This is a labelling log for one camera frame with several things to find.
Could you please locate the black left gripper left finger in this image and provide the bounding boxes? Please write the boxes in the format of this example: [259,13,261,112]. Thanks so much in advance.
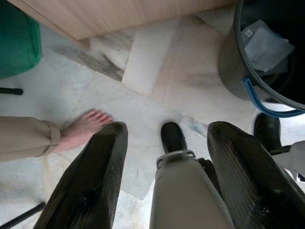
[33,121,129,229]

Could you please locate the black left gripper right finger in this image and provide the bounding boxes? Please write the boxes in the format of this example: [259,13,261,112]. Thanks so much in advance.
[206,120,305,229]

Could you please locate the clear plastic bag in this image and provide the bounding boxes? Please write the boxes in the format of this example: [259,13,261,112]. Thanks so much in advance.
[240,20,296,73]

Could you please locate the robot left leg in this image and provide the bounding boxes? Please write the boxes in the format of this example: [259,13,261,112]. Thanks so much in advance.
[149,121,235,229]

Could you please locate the thin black rod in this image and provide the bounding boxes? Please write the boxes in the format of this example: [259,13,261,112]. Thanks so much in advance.
[0,87,24,96]
[0,202,46,229]

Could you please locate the person leg beige trousers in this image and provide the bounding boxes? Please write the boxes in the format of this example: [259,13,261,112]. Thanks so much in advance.
[0,108,114,163]

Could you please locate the green fabric object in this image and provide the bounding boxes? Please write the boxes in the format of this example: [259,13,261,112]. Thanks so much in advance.
[0,0,43,80]

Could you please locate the light wooden cabinet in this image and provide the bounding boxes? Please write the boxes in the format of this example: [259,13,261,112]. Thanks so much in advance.
[13,0,237,48]

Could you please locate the dark bucket with blue handle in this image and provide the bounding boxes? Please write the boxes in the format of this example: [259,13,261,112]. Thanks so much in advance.
[217,0,305,119]

